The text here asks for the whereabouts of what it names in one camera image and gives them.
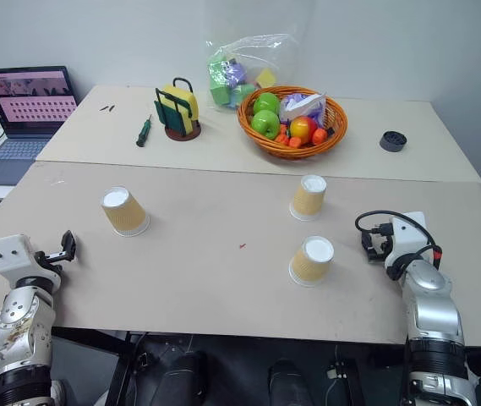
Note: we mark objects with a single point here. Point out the yellow green sponge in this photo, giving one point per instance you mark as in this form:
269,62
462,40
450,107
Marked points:
183,101

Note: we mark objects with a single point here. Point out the red yellow toy apple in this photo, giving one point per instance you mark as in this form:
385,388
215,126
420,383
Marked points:
303,129

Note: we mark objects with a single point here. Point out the green foam block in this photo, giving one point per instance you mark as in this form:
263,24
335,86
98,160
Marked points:
219,84

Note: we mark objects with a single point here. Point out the purple foam block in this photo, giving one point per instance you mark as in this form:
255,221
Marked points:
236,72

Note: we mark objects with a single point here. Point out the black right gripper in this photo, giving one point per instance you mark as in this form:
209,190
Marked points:
384,241

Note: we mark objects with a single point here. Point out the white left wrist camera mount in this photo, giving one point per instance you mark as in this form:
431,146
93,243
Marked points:
9,254

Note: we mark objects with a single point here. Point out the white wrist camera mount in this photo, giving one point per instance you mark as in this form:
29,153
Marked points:
9,254
409,237

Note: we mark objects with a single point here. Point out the brown ribbed paper cup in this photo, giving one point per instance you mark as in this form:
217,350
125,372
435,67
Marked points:
125,213
308,201
309,264

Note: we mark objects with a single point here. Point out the green toy apple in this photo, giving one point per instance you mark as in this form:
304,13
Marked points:
266,102
264,123

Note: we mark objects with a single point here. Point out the black round ribbed cap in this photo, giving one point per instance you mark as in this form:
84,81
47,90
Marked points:
393,141

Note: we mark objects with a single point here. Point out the orange wicker basket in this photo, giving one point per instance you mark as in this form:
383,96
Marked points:
265,141

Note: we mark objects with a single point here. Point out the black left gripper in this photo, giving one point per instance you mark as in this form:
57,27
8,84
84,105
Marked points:
50,260

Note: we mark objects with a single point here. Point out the small orange toy fruit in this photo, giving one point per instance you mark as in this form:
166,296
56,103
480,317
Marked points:
319,136

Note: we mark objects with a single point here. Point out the green metal sponge rack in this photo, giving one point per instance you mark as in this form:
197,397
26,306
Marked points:
172,120

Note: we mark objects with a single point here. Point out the white purple plastic packet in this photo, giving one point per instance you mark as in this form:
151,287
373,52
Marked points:
301,108

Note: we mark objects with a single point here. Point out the small orange toy carrot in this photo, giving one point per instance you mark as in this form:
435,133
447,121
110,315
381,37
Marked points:
288,139

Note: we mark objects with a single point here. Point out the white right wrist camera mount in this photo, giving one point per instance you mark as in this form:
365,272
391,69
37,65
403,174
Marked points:
409,237

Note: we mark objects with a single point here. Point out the small dark screw bits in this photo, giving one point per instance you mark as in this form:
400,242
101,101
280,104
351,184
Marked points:
107,108

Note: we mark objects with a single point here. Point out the grey open laptop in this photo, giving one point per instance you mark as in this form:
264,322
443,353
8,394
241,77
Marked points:
28,114

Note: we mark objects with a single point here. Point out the yellow foam block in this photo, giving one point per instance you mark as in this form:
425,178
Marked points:
265,78

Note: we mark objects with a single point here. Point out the clear plastic bag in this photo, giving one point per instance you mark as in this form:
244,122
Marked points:
265,55

